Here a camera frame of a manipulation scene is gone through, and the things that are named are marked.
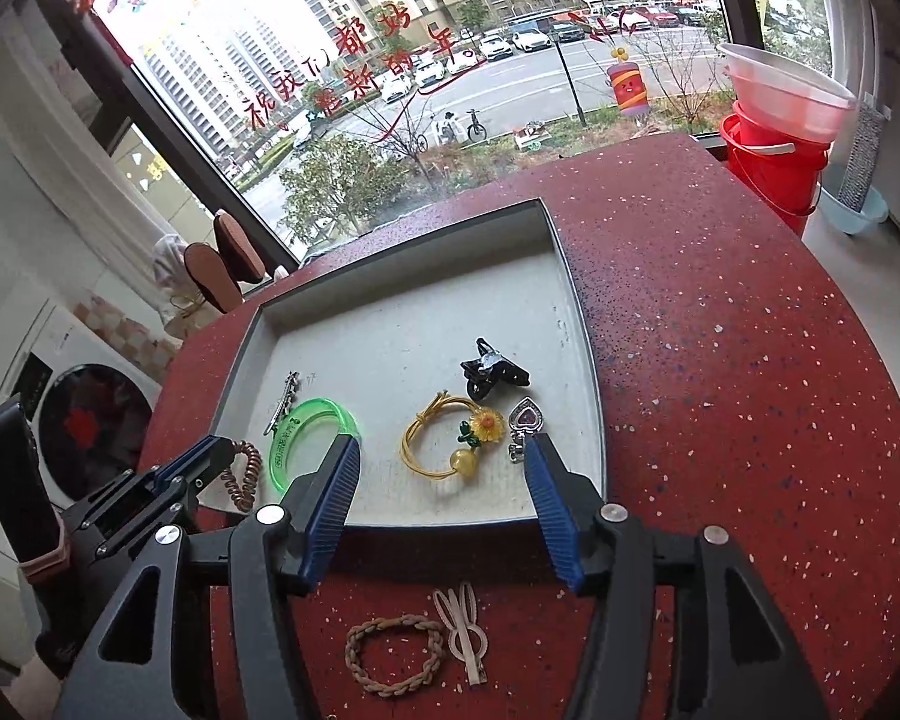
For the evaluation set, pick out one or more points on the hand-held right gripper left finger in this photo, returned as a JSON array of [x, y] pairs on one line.
[[330, 517]]

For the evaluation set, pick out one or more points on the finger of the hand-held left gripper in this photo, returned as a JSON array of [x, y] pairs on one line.
[[191, 457], [154, 514]]

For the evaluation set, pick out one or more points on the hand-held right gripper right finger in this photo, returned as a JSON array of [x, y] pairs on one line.
[[559, 517]]

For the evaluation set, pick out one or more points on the silver heart pendant clip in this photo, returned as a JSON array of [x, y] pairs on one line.
[[526, 415]]

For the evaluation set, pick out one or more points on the silver hair clip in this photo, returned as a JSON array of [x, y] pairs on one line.
[[285, 401]]

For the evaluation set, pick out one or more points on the green translucent bangle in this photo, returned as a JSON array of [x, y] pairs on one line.
[[300, 411]]

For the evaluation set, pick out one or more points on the beige hair clip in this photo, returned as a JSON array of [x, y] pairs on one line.
[[469, 645]]

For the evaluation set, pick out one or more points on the black claw hair clip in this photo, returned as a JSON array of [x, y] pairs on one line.
[[487, 375]]

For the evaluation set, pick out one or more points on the grey shallow tray box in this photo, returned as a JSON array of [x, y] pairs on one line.
[[420, 315]]

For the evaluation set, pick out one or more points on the white washing machine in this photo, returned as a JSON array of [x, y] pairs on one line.
[[97, 420]]

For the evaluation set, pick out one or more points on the checkered board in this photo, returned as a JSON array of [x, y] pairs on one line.
[[127, 330]]

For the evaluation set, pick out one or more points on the beige cloth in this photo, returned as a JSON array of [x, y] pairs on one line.
[[172, 285]]

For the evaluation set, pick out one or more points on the brown slippers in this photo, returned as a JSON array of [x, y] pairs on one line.
[[210, 281]]

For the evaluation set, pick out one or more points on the brown chair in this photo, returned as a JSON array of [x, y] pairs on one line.
[[241, 247]]

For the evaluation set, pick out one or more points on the red plastic bucket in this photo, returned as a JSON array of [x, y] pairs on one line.
[[772, 172]]

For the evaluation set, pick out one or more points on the light blue plastic basin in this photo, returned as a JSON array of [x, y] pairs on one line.
[[866, 217]]

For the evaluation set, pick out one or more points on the red firecracker window sticker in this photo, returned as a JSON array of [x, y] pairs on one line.
[[628, 86]]

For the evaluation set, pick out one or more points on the red window lettering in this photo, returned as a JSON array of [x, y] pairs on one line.
[[360, 41]]

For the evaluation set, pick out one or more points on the silver patterned roll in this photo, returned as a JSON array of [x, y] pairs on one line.
[[862, 157]]

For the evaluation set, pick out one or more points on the pink plastic basin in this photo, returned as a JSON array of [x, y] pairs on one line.
[[787, 94]]

